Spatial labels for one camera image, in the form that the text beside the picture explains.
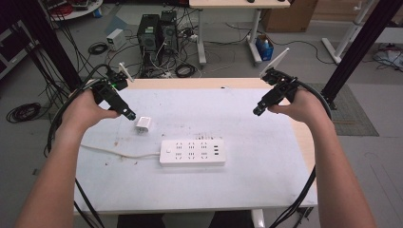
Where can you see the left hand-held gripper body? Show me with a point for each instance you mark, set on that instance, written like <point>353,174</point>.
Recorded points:
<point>106,90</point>

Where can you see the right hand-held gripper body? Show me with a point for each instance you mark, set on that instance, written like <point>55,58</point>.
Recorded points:
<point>280,85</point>

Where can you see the white charger plug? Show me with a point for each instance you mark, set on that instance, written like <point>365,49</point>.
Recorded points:
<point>144,123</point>

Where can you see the white power strip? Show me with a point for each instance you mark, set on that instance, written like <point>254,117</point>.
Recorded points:
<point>191,152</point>

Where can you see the person's right hand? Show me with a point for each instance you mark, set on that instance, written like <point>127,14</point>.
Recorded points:
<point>301,107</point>

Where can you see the person's left hand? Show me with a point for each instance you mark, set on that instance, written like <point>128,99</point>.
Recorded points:
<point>84,112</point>

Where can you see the small white box device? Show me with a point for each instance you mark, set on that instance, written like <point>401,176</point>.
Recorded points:
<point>116,39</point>

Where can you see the white table mat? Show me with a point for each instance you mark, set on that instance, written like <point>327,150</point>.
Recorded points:
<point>247,171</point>

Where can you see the black computer tower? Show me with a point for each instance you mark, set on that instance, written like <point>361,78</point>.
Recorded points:
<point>148,36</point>
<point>169,31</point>

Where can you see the brown cardboard box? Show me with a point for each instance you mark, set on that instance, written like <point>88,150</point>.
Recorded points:
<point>290,15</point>

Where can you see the grey floor mat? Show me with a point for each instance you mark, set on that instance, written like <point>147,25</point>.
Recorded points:
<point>351,117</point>

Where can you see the white metal stand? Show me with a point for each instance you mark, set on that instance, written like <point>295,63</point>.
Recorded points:
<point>347,38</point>

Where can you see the round white table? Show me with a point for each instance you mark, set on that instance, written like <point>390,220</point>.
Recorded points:
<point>76,12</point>

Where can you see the wooden desk with white legs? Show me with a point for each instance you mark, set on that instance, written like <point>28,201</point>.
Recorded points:
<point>237,3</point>

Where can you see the white table leg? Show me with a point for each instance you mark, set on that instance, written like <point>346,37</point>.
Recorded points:
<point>258,219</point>

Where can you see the black metal frame post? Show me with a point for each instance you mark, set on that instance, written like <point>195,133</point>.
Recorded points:
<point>47,38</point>
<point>361,44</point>

